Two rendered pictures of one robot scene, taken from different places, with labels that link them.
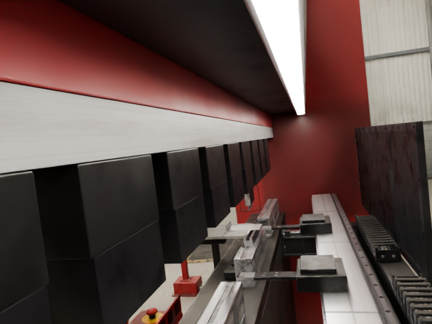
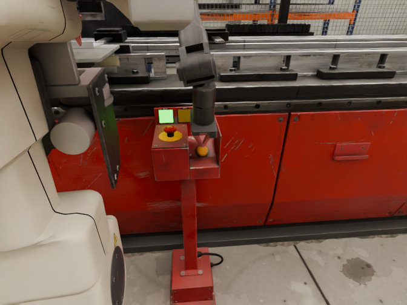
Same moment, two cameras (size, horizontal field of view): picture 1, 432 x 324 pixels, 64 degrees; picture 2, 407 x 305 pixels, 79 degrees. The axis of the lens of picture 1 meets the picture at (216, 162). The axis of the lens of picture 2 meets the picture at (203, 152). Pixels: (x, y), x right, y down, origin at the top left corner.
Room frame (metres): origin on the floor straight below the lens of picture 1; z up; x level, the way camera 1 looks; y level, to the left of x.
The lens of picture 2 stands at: (1.29, 0.95, 1.13)
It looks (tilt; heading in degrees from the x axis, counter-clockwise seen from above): 31 degrees down; 250
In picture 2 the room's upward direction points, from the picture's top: straight up
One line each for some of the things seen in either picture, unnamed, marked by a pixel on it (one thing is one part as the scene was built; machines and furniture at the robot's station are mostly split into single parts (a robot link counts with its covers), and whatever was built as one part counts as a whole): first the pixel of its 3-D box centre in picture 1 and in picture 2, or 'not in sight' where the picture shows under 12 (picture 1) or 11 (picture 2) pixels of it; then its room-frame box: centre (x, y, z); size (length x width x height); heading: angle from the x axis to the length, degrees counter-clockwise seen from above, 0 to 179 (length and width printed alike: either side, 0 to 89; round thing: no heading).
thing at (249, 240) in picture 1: (252, 234); (103, 48); (1.30, -0.11, 0.99); 0.20 x 0.03 x 0.03; 165
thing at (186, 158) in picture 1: (166, 200); not in sight; (0.58, 0.09, 1.26); 0.15 x 0.09 x 0.17; 165
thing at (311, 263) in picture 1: (288, 272); (215, 35); (0.83, -0.15, 1.01); 0.26 x 0.12 x 0.05; 75
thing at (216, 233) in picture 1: (216, 231); (82, 52); (1.36, 0.03, 1.00); 0.26 x 0.18 x 0.01; 75
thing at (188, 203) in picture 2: not in sight; (189, 223); (1.10, 0.28, 0.39); 0.05 x 0.05 x 0.54; 75
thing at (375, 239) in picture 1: (373, 233); (158, 28); (1.02, -0.45, 1.02); 0.37 x 0.06 x 0.04; 165
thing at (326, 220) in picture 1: (294, 224); (106, 36); (1.28, -0.26, 1.01); 0.26 x 0.12 x 0.05; 75
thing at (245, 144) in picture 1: (236, 167); not in sight; (1.16, -0.06, 1.26); 0.15 x 0.09 x 0.17; 165
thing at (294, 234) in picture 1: (348, 238); not in sight; (1.66, -0.60, 0.81); 0.64 x 0.08 x 0.14; 75
